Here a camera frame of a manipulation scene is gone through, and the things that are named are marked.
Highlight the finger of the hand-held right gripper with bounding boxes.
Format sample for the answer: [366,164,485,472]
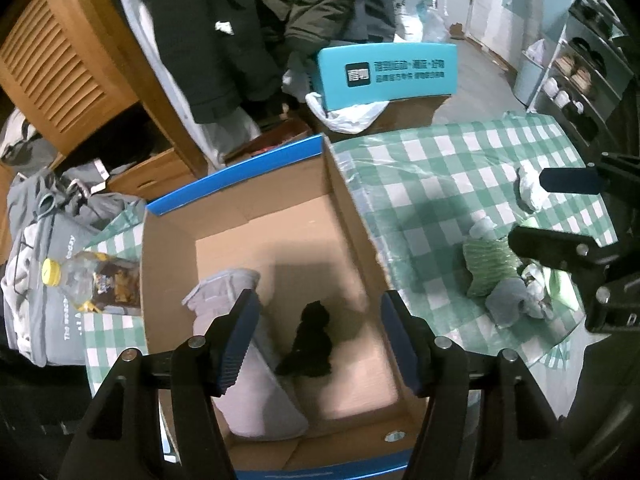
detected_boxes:
[540,152,640,197]
[507,225,640,332]

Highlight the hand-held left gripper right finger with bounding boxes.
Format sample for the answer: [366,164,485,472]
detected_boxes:
[380,289,583,480]

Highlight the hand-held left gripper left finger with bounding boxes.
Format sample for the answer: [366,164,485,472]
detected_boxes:
[60,287,262,480]

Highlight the white green sock bundle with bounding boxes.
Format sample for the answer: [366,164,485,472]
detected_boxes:
[520,262,581,321]

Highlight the green striped sock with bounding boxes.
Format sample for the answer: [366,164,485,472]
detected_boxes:
[461,236,526,297]

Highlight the small white sock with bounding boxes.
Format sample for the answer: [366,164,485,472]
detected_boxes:
[469,216,499,241]

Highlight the light grey cloth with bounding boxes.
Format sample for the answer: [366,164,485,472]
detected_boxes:
[181,268,310,438]

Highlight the grey sock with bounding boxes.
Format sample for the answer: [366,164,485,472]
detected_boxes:
[485,277,529,330]

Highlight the black sock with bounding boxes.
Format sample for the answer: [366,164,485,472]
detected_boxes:
[275,301,335,378]

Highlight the blue-rimmed cardboard box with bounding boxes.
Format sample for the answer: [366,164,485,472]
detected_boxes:
[140,134,431,480]

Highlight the pale blue bin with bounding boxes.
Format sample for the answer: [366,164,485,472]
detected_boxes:
[512,42,547,107]

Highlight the group of shoes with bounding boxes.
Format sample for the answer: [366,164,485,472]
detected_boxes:
[542,0,626,136]

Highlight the grey shoe rack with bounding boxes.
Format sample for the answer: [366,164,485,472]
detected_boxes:
[534,0,640,147]

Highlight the green white checked tablecloth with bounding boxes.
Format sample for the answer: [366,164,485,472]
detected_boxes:
[82,112,621,397]

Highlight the yellow-capped plastic bottle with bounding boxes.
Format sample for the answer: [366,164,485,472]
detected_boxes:
[41,254,143,317]

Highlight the brown cardboard box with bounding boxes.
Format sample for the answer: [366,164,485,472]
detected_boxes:
[310,94,452,136]

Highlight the white door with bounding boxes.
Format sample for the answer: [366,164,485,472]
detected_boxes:
[465,0,532,63]

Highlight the grey tote bag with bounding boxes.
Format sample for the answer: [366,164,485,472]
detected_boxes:
[0,165,147,367]

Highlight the teal printed box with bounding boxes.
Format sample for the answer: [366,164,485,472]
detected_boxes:
[309,42,459,111]

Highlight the clear plastic packaging bag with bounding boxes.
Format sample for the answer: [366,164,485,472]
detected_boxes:
[394,0,452,44]

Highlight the white plastic bag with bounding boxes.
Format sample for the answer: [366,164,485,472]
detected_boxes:
[305,91,390,135]

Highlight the dark hanging jackets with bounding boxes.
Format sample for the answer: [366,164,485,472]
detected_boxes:
[137,0,401,125]

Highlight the crumpled white grey cloth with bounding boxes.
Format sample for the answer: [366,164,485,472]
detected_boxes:
[0,109,57,167]

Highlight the wooden louvred cabinet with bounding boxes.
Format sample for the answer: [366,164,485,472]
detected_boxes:
[0,0,211,202]

